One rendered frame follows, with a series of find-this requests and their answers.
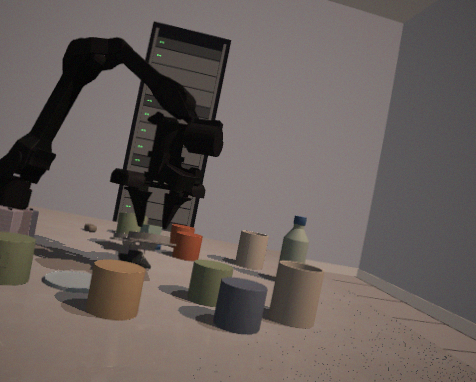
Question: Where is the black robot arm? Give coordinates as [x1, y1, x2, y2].
[0, 37, 223, 209]

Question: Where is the small brown pebble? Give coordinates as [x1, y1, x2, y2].
[84, 224, 97, 232]

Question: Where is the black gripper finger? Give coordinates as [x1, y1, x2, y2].
[124, 187, 152, 227]
[162, 193, 191, 229]

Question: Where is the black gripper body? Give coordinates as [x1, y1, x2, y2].
[110, 146, 205, 199]

